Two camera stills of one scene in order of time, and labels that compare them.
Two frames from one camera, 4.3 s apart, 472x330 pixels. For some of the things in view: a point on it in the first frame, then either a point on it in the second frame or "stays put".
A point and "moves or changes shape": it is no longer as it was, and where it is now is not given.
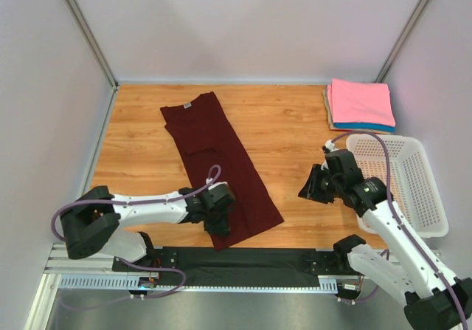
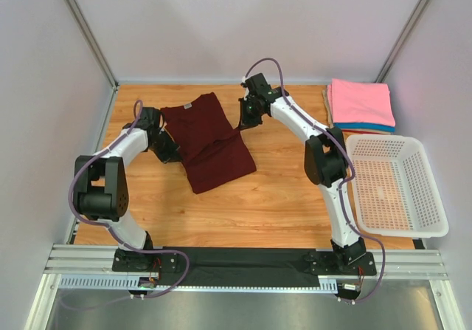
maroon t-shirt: [205, 137] moves or changes shape
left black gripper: [216, 225] to [167, 150]
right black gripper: [316, 184] to [249, 113]
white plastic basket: [400, 162] stays put
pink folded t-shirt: [355, 102] stays put
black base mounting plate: [244, 266] stays put
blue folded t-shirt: [363, 126] stays put
